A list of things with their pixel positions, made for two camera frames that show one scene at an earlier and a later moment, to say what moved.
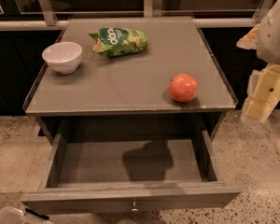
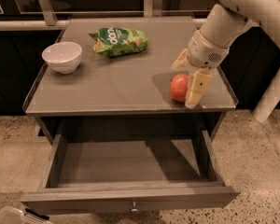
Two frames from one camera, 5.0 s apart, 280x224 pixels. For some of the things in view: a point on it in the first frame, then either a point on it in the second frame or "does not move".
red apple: (183, 88) does not move
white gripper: (273, 42) → (205, 51)
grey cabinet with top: (136, 75) does not move
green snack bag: (116, 41) does not move
